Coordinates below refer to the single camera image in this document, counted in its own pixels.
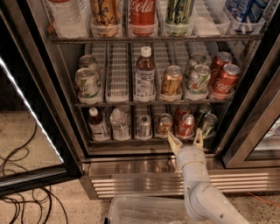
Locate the gold can middle shelf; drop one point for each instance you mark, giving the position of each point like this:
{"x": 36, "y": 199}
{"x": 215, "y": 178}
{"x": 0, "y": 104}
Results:
{"x": 171, "y": 82}

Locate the red coke can front middle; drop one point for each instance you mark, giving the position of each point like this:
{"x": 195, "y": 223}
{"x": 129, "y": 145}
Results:
{"x": 226, "y": 78}

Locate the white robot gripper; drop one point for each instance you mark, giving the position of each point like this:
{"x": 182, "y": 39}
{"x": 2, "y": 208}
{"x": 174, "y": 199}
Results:
{"x": 190, "y": 154}

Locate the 7up can rear left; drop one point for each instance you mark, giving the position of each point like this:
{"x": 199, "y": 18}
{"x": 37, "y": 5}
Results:
{"x": 89, "y": 61}

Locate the gold can bottom shelf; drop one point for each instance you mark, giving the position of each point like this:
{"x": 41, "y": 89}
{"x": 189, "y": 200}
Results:
{"x": 164, "y": 124}

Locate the stainless steel fridge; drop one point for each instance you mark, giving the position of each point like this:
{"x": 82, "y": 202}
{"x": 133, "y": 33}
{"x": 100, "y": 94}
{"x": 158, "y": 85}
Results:
{"x": 242, "y": 154}

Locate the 7up can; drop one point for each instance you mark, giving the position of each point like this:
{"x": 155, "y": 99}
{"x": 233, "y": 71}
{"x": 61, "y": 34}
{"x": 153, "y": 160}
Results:
{"x": 89, "y": 61}
{"x": 87, "y": 85}

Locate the green can front bottom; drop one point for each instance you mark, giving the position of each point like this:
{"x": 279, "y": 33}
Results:
{"x": 208, "y": 125}

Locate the gold can shelf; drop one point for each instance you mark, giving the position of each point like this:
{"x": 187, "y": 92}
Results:
{"x": 164, "y": 124}
{"x": 171, "y": 82}

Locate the orange LaCroix can top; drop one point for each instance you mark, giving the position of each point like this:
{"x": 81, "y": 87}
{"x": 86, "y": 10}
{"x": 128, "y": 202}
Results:
{"x": 106, "y": 17}

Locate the clear plastic bin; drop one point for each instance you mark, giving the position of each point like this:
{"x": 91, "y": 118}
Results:
{"x": 147, "y": 210}

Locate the green LaCroix can top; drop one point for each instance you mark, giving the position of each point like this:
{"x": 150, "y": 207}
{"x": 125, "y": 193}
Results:
{"x": 178, "y": 16}

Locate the white green can rear right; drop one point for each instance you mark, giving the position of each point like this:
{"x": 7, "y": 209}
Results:
{"x": 194, "y": 60}

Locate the brown tea bottle middle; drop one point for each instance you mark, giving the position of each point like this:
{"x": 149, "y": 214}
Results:
{"x": 145, "y": 75}

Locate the empty white shelf tray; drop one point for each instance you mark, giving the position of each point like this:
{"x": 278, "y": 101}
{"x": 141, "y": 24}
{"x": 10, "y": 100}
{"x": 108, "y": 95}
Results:
{"x": 117, "y": 82}

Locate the clear water bottle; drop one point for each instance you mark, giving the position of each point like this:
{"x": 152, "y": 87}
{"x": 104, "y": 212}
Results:
{"x": 120, "y": 125}
{"x": 70, "y": 18}

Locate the white green can front right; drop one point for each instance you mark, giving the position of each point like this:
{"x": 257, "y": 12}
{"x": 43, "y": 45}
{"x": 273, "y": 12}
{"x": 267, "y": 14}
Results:
{"x": 198, "y": 79}

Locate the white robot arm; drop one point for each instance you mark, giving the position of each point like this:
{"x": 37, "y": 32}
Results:
{"x": 203, "y": 200}

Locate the red coke can rear bottom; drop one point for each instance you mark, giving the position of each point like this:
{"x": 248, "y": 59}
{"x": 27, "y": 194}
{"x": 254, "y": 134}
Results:
{"x": 181, "y": 110}

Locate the clear water bottle top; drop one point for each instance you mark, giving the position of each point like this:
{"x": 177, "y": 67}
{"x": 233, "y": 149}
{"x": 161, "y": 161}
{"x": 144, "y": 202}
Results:
{"x": 70, "y": 18}

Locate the silver can bottom shelf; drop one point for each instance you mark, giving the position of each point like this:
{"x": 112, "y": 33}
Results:
{"x": 144, "y": 126}

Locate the clear water bottle bottom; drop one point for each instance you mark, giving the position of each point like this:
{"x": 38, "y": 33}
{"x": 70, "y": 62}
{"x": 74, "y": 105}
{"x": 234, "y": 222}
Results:
{"x": 120, "y": 125}

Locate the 7up can front left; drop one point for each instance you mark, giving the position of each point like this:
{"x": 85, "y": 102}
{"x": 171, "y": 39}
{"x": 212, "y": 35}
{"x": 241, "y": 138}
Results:
{"x": 87, "y": 85}

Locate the white green can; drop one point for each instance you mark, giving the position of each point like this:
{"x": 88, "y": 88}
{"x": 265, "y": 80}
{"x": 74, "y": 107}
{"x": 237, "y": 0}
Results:
{"x": 198, "y": 79}
{"x": 194, "y": 60}

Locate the red coke can top shelf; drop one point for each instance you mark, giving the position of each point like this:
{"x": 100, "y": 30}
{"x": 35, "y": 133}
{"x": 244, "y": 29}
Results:
{"x": 142, "y": 16}

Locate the blue packaged drink top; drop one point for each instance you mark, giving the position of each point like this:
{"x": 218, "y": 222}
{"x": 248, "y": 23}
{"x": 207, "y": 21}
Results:
{"x": 246, "y": 16}

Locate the green can rear bottom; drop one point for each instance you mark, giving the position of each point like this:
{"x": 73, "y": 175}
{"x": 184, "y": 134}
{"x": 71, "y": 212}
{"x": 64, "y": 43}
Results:
{"x": 203, "y": 109}

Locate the brown tea bottle bottom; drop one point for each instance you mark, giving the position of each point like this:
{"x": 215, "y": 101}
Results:
{"x": 98, "y": 125}

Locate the open glass fridge door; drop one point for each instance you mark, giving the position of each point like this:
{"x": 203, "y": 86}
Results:
{"x": 25, "y": 84}

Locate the red coke can front bottom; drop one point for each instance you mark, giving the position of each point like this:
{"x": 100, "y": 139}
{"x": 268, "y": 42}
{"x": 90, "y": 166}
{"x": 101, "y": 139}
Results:
{"x": 186, "y": 125}

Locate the red coke can rear middle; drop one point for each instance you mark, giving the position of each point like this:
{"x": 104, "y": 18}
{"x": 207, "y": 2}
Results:
{"x": 219, "y": 60}

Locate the brown tea bottle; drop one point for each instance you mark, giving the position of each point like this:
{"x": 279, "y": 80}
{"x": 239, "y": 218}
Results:
{"x": 98, "y": 125}
{"x": 145, "y": 75}

